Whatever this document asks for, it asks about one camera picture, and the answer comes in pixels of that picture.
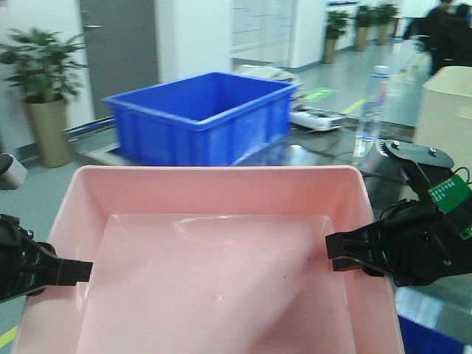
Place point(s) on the clear water bottle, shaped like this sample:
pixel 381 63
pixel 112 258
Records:
pixel 372 109

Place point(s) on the far potted plant right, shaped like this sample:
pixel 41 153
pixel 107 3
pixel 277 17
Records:
pixel 384 13

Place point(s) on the white power strip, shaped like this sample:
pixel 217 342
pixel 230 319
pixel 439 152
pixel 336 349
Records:
pixel 317 119

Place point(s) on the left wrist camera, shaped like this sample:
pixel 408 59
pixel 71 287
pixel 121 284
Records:
pixel 13 173

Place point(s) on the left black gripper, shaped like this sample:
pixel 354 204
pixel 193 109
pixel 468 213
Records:
pixel 28 266

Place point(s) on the potted plant tan pot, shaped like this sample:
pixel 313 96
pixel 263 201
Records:
pixel 44 69

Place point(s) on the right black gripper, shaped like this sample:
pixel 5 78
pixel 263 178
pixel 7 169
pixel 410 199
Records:
pixel 422 244

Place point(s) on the far potted plant left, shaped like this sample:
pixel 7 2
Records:
pixel 336 26

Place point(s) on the cream plastic bin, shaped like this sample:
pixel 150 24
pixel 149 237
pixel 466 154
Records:
pixel 444 119

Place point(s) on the people in dark clothes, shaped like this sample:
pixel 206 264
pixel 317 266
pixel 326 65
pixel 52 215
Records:
pixel 445 35

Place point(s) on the pink plastic bin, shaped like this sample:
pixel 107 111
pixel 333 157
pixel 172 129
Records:
pixel 211 260

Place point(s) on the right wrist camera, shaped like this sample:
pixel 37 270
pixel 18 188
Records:
pixel 416 166

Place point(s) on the green circuit board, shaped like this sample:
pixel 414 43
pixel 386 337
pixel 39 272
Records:
pixel 450 193

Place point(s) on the blue plastic crate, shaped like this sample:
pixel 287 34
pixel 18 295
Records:
pixel 213 119

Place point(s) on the far potted plant middle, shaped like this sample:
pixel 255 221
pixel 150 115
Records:
pixel 364 18

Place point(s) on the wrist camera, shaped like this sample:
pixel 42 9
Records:
pixel 416 166
pixel 13 173

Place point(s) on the potted plant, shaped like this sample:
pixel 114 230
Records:
pixel 384 13
pixel 336 26
pixel 364 18

